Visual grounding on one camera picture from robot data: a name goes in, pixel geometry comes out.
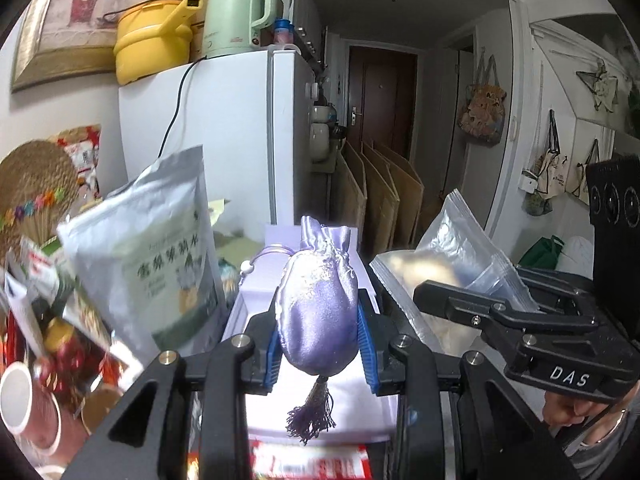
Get clear bag with white item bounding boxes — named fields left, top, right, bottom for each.
left=370, top=190, right=538, bottom=356

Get white ceramic jars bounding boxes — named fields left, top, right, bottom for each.
left=309, top=105, right=335, bottom=162

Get cardboard sheets stack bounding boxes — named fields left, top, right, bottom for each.
left=329, top=142, right=424, bottom=261

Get purple satin sachet pouch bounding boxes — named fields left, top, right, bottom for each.
left=240, top=214, right=362, bottom=446

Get pink paper cup stack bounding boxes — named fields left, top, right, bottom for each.
left=1, top=362, right=88, bottom=466

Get brown ceramic mug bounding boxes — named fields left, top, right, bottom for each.
left=80, top=385, right=124, bottom=436

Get green electric kettle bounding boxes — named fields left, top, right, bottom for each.
left=202, top=0, right=279, bottom=58

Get person's right hand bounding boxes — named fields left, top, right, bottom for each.
left=542, top=384, right=639, bottom=446

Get black power cable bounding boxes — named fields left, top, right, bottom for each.
left=156, top=56, right=206, bottom=160

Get white refrigerator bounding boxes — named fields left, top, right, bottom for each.
left=118, top=48, right=318, bottom=237

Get silver tea pouch bag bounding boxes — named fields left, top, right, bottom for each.
left=56, top=146, right=229, bottom=364

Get woven round straw mat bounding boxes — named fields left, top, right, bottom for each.
left=0, top=140, right=79, bottom=254

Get dark wooden door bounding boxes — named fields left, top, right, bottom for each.
left=346, top=46, right=418, bottom=158

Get gold framed flower picture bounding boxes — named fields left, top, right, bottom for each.
left=11, top=0, right=126, bottom=92

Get hanging patterned tote bag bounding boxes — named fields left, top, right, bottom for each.
left=458, top=48, right=506, bottom=146

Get long red snack packet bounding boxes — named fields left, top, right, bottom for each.
left=250, top=440, right=373, bottom=480

